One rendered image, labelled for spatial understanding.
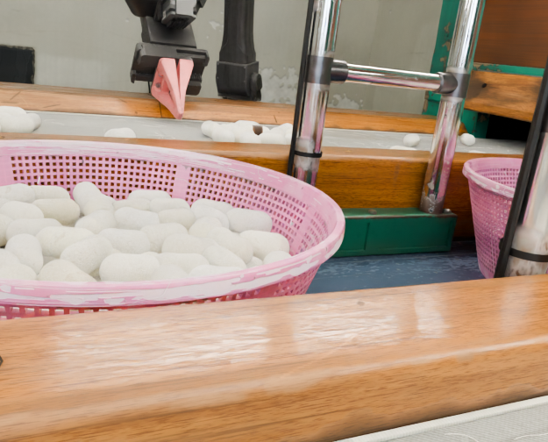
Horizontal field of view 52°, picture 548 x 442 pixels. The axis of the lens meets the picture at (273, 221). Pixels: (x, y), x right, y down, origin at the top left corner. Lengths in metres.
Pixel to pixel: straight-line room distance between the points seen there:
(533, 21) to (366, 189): 0.60
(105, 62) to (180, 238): 2.44
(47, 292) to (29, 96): 0.64
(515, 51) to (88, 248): 0.91
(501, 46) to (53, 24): 2.02
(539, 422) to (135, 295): 0.14
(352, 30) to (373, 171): 2.55
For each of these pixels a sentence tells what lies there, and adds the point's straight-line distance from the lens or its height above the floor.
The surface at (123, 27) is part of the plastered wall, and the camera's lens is 2.74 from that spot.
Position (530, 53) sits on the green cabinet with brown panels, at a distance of 1.08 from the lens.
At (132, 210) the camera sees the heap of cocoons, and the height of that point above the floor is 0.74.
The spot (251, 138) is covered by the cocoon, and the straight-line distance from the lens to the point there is 0.63.
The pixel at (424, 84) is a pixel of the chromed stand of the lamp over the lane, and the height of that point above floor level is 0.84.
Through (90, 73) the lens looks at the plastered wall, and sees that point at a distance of 2.74.
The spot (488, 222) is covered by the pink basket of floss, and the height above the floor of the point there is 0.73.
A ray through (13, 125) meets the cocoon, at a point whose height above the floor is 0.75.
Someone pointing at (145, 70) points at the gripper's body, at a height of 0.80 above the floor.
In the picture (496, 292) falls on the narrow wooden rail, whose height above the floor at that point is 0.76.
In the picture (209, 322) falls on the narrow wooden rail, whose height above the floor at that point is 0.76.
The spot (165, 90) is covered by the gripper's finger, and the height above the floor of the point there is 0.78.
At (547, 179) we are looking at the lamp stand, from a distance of 0.29.
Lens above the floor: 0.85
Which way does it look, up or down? 17 degrees down
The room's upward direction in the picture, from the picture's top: 7 degrees clockwise
